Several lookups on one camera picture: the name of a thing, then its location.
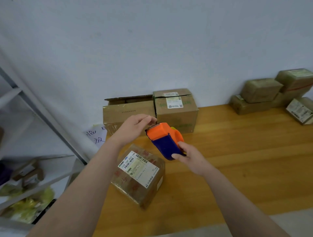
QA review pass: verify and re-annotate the stack of cardboard boxes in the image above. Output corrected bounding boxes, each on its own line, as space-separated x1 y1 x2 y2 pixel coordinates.
103 88 200 137

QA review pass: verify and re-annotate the small open-flap cardboard box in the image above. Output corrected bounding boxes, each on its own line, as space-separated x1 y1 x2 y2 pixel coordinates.
241 78 284 104

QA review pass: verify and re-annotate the person's left hand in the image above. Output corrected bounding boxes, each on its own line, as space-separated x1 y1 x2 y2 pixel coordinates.
110 114 157 146

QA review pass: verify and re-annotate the small open carton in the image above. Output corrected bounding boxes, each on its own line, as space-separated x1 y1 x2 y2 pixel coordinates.
12 159 46 185

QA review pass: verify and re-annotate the person's right hand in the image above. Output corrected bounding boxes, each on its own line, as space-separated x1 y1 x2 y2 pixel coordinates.
171 142 214 177

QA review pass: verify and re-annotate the black mobile phone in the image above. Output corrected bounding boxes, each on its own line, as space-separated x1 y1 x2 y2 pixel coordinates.
32 198 57 225

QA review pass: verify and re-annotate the yellow plastic bag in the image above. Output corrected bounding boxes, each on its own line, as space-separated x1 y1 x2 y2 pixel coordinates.
0 188 55 224

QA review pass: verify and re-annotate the person's right forearm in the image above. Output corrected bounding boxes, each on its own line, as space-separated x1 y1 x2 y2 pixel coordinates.
201 166 290 237

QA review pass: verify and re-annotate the squat red-printed cardboard box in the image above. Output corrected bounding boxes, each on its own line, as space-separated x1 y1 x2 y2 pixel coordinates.
275 68 313 94

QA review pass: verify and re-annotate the wooden table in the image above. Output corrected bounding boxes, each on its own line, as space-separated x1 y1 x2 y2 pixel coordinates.
92 104 313 237

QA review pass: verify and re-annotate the box barcode label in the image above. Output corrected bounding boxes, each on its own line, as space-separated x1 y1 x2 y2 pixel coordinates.
231 94 276 115

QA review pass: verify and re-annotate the blue orange tape dispenser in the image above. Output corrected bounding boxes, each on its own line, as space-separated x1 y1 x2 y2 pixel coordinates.
146 122 187 161

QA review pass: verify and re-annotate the white paper wall sign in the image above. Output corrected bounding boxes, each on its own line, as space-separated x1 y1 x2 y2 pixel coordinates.
84 124 108 148

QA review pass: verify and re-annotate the cube red-printed cardboard box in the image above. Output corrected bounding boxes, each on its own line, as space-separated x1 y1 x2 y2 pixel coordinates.
111 143 166 210

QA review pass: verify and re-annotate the grey metal shelf rack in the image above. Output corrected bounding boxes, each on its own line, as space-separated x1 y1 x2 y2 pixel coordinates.
0 49 91 231

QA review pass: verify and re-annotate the person's left forearm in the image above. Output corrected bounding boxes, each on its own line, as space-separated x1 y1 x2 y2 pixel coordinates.
27 137 124 237

